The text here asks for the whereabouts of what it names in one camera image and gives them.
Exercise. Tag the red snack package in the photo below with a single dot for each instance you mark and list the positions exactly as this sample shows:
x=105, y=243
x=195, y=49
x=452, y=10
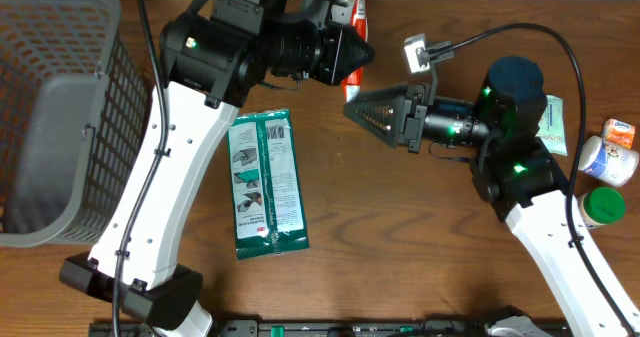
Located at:
x=358, y=19

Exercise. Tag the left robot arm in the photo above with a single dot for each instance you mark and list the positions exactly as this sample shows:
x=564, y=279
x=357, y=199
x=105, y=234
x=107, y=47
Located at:
x=205, y=62

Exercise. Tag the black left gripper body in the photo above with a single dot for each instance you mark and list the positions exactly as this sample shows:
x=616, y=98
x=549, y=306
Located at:
x=304, y=38

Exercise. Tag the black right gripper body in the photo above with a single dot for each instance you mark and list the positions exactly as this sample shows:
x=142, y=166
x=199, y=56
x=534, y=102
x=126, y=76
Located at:
x=457, y=122

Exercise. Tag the orange Kleenex tissue pack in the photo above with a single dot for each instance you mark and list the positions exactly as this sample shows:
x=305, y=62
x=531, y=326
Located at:
x=619, y=132

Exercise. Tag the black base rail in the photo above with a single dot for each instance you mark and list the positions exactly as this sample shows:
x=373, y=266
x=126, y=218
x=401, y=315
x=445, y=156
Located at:
x=513, y=326

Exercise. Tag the green white wipes pack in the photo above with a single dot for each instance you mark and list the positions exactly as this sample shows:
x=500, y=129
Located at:
x=551, y=127

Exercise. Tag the green lid jar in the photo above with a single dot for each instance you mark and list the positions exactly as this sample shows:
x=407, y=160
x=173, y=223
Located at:
x=601, y=207

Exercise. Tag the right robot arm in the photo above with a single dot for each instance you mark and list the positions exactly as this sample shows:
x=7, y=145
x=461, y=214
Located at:
x=516, y=174

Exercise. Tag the grey plastic shopping basket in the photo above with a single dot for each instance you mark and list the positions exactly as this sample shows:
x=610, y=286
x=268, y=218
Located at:
x=73, y=117

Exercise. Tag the white round tub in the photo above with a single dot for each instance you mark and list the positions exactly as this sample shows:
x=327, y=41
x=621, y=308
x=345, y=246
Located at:
x=609, y=162

